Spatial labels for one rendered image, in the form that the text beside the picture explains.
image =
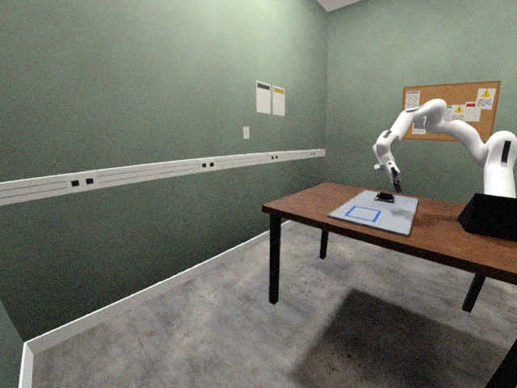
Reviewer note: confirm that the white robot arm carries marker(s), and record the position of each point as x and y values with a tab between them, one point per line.
498	169

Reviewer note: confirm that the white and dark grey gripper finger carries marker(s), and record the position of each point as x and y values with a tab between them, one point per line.
397	187
396	176

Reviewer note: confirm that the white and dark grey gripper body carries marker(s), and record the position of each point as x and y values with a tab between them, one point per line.
387	166

